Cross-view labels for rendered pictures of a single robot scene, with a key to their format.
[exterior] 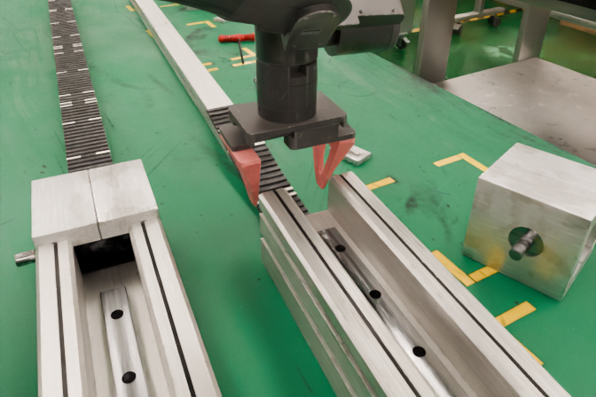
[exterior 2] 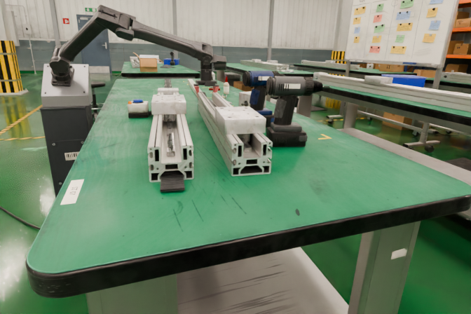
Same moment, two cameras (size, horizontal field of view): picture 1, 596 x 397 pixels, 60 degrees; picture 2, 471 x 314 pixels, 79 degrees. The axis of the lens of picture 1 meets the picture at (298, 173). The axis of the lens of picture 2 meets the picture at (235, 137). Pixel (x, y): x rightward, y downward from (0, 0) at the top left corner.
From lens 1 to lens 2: 104 cm
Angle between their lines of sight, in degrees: 18
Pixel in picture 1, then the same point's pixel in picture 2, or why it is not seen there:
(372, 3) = (220, 59)
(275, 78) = (202, 71)
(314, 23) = (206, 59)
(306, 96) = (208, 76)
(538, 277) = not seen: hidden behind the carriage
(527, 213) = (245, 97)
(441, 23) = (305, 107)
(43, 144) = not seen: hidden behind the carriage
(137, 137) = not seen: hidden behind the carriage
